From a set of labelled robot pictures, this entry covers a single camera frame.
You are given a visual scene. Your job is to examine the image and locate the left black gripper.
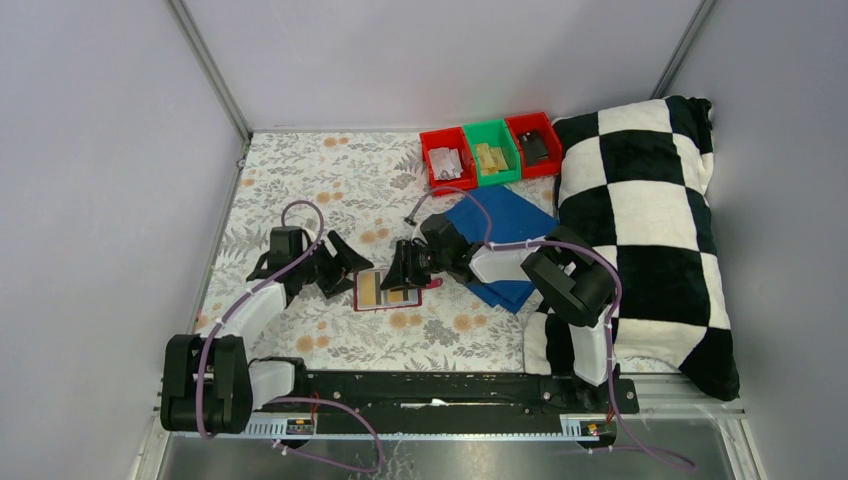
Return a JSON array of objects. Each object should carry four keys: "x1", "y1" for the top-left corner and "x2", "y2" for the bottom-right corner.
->
[{"x1": 294, "y1": 230, "x2": 373, "y2": 297}]

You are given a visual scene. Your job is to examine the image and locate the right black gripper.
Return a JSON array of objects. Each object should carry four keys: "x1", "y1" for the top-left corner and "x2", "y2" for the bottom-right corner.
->
[{"x1": 380, "y1": 239, "x2": 450, "y2": 292}]

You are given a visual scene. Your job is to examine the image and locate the red leather card holder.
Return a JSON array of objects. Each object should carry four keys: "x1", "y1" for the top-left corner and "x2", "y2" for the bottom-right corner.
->
[{"x1": 353, "y1": 269, "x2": 443, "y2": 312}]

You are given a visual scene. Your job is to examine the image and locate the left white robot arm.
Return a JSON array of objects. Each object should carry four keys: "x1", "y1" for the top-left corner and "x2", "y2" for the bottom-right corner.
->
[{"x1": 160, "y1": 226, "x2": 373, "y2": 436}]

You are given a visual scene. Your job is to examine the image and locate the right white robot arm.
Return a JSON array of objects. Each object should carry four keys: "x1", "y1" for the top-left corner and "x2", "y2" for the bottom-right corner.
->
[{"x1": 380, "y1": 214, "x2": 619, "y2": 412}]

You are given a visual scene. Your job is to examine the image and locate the gold card right sleeve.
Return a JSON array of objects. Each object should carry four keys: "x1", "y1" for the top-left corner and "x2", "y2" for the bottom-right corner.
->
[{"x1": 386, "y1": 289, "x2": 421, "y2": 307}]

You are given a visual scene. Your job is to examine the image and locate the gold card sleeve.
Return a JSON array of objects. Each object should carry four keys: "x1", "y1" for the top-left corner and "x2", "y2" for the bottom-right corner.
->
[
  {"x1": 386, "y1": 289, "x2": 421, "y2": 307},
  {"x1": 356, "y1": 270, "x2": 382, "y2": 309}
]

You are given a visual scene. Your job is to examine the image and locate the gold card left sleeve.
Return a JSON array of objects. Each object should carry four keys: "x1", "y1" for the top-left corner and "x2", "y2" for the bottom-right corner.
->
[{"x1": 356, "y1": 270, "x2": 382, "y2": 309}]

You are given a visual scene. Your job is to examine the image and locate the silver cards in bin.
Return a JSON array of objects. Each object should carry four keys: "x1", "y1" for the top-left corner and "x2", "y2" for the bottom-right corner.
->
[{"x1": 428, "y1": 147, "x2": 464, "y2": 181}]

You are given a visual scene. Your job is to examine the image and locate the gold cards in bin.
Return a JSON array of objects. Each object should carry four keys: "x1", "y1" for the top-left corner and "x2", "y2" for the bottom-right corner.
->
[{"x1": 474, "y1": 143, "x2": 509, "y2": 176}]

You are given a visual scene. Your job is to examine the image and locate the black cards in bin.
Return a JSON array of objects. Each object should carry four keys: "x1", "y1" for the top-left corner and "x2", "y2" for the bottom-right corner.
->
[{"x1": 518, "y1": 130, "x2": 549, "y2": 167}]

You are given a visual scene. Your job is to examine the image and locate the floral patterned table mat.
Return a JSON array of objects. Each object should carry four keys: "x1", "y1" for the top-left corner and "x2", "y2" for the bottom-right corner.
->
[{"x1": 197, "y1": 132, "x2": 540, "y2": 372}]

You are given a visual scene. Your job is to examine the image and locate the blue folded cloth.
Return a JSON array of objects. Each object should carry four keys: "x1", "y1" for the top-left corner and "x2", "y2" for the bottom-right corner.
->
[{"x1": 445, "y1": 185, "x2": 558, "y2": 313}]

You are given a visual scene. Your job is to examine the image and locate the left red plastic bin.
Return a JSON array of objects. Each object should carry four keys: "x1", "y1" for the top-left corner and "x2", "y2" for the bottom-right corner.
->
[{"x1": 419, "y1": 127, "x2": 478, "y2": 190}]

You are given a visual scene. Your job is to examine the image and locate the red plastic bin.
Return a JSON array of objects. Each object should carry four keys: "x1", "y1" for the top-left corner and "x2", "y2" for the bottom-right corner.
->
[
  {"x1": 505, "y1": 112, "x2": 563, "y2": 179},
  {"x1": 419, "y1": 127, "x2": 478, "y2": 190}
]

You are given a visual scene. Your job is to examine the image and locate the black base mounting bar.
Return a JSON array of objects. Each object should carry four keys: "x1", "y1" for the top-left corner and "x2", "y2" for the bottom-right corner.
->
[{"x1": 260, "y1": 370, "x2": 639, "y2": 437}]

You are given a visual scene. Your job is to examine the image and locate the green plastic bin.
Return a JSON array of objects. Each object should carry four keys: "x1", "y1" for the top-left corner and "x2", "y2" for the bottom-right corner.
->
[{"x1": 462, "y1": 119, "x2": 521, "y2": 187}]

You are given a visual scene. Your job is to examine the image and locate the right red plastic bin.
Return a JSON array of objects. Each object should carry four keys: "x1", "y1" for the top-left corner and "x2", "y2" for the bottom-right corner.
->
[{"x1": 505, "y1": 112, "x2": 563, "y2": 179}]

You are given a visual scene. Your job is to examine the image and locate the black white checkered pillow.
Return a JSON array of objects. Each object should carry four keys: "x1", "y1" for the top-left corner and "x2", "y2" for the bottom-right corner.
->
[{"x1": 552, "y1": 95, "x2": 740, "y2": 401}]

